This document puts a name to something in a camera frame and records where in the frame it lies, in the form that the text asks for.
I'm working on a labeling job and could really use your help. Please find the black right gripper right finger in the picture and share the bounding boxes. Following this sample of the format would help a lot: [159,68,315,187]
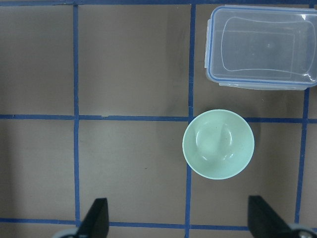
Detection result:
[248,195,292,238]

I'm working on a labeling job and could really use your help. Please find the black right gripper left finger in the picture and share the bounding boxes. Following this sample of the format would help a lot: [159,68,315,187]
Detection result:
[76,198,109,238]

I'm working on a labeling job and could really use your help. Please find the green bowl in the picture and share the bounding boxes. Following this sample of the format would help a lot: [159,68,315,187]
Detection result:
[182,109,255,180]

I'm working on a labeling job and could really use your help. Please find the clear plastic lidded container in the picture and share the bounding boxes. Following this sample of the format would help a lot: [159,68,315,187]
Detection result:
[205,5,317,90]

